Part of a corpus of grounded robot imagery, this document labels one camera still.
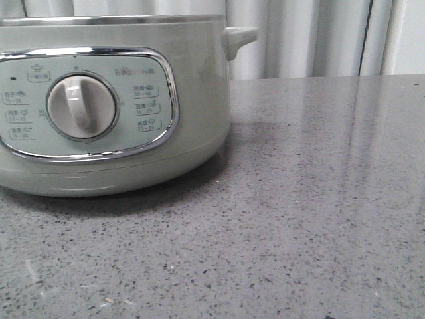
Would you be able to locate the pale green electric cooking pot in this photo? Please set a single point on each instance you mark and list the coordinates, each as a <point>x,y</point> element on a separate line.
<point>168,75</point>

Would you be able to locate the grey white control knob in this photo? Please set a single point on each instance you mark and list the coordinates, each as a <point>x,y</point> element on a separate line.
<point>81,107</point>

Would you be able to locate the white pleated curtain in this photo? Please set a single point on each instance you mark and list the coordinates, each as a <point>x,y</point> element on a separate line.
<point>297,39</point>

